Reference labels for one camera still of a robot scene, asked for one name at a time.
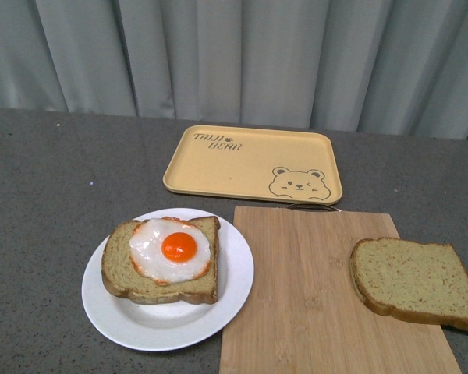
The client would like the white round plate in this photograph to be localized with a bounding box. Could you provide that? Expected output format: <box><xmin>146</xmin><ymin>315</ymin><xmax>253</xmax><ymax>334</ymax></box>
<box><xmin>81</xmin><ymin>219</ymin><xmax>254</xmax><ymax>351</ymax></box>

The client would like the grey pleated curtain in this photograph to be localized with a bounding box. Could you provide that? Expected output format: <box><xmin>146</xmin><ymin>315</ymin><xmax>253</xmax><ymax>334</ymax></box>
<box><xmin>0</xmin><ymin>1</ymin><xmax>468</xmax><ymax>139</ymax></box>

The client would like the bread slice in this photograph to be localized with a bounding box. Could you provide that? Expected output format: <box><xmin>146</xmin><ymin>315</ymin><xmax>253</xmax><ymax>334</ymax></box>
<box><xmin>349</xmin><ymin>238</ymin><xmax>468</xmax><ymax>332</ymax></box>
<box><xmin>101</xmin><ymin>216</ymin><xmax>221</xmax><ymax>305</ymax></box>

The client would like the yellow bear serving tray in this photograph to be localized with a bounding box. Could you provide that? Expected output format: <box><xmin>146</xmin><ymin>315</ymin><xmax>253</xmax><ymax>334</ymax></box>
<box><xmin>163</xmin><ymin>125</ymin><xmax>342</xmax><ymax>205</ymax></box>

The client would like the bamboo cutting board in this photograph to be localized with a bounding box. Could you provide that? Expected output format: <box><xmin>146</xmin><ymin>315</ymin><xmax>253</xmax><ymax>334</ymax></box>
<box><xmin>220</xmin><ymin>206</ymin><xmax>459</xmax><ymax>373</ymax></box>

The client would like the fake fried egg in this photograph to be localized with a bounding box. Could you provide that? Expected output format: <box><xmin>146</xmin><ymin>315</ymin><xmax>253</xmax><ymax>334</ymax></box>
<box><xmin>129</xmin><ymin>217</ymin><xmax>212</xmax><ymax>285</ymax></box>

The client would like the metal cutting board handle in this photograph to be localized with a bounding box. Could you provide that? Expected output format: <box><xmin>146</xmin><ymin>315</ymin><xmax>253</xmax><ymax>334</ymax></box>
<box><xmin>286</xmin><ymin>203</ymin><xmax>341</xmax><ymax>212</ymax></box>

